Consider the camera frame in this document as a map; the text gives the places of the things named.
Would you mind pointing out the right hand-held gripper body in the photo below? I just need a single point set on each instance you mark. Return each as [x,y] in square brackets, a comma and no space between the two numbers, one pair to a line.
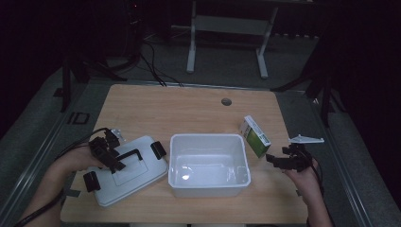
[298,157]

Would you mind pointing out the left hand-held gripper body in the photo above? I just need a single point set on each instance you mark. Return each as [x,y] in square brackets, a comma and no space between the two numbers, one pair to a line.
[102,149]

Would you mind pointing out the green and white carton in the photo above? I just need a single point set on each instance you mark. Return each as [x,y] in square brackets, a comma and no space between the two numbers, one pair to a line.
[256,137]

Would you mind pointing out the white plastic storage box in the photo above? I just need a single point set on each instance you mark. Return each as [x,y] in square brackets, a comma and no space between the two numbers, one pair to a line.
[208,170]

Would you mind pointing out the person's left hand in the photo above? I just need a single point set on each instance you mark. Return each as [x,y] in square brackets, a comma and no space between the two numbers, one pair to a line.
[78,159]

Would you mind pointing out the person's right hand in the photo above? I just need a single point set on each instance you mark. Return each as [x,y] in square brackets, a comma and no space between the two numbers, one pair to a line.
[307,181]

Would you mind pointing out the black stand with legs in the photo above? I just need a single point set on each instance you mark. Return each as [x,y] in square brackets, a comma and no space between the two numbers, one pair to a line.
[66,85]
[324,101]

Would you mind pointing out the grey round table grommet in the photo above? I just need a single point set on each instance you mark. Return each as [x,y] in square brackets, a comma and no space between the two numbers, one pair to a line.
[226,101]

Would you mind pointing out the dark equipment tower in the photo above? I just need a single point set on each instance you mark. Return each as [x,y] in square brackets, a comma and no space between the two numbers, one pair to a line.
[135,28]

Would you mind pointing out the black floor bracket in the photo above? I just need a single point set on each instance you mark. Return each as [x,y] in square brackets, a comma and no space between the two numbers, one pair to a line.
[76,118]

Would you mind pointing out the white metal stand frame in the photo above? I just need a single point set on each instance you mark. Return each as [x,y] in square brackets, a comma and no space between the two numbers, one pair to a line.
[231,25]

